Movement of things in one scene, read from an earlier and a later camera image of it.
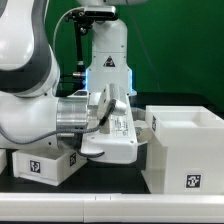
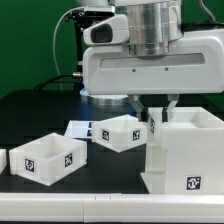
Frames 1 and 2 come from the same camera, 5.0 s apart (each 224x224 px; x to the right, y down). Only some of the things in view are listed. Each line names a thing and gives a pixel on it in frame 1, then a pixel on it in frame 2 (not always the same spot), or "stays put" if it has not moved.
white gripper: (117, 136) -> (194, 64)
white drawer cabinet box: (184, 151) stays put
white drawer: (48, 165) stays put
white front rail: (98, 207) stays put
